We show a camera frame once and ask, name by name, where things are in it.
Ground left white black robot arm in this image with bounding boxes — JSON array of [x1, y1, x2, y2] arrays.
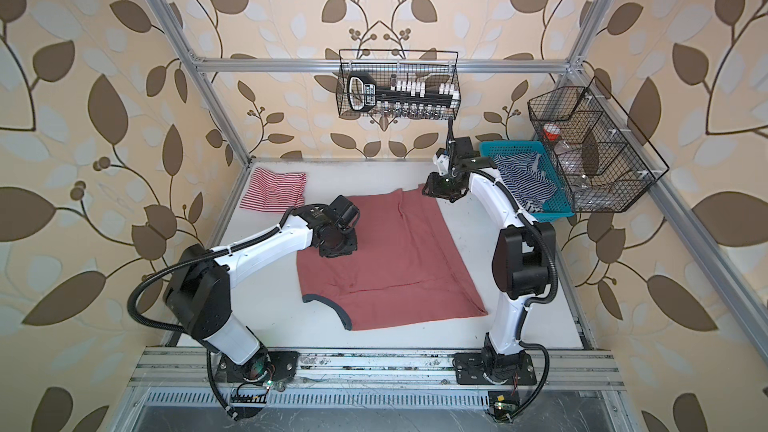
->
[[126, 195, 360, 382]]

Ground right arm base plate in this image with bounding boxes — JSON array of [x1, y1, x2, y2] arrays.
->
[[452, 349, 538, 386]]

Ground maroon tank top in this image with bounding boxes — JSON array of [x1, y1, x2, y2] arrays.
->
[[297, 189, 487, 331]]

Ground black wire basket back wall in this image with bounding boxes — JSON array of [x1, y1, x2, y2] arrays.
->
[[335, 47, 462, 121]]

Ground black wire basket right wall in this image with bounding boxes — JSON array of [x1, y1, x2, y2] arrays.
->
[[527, 77, 669, 213]]

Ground black wire basket wall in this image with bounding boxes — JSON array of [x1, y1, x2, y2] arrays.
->
[[335, 47, 462, 121], [527, 77, 669, 213]]

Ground teal plastic basket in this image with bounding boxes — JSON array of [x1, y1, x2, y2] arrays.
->
[[479, 140, 573, 222]]

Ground black tool with vials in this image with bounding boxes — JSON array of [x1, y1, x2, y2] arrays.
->
[[343, 72, 461, 120]]

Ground navy white striped tank top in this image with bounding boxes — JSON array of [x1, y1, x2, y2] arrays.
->
[[493, 152, 558, 213]]

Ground aluminium front rail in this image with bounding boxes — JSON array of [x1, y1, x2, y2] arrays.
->
[[127, 346, 626, 391]]

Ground red white striped tank top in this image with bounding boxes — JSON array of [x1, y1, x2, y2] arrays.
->
[[239, 167, 307, 213]]

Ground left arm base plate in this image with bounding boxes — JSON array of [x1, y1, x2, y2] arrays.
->
[[222, 348, 300, 385]]

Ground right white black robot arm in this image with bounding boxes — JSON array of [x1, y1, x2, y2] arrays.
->
[[422, 136, 559, 384]]

